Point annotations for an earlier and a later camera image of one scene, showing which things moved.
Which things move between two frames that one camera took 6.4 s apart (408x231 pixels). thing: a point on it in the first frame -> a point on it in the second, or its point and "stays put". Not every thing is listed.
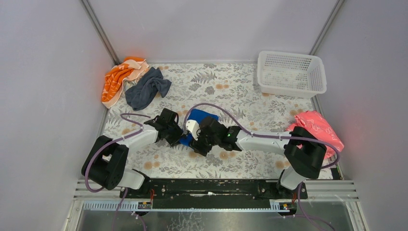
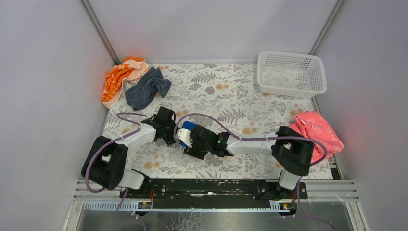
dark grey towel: [139, 95] stays put
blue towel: [197, 115] -> [188, 125]
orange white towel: [130, 70] stays put
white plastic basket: [290, 75] stays put
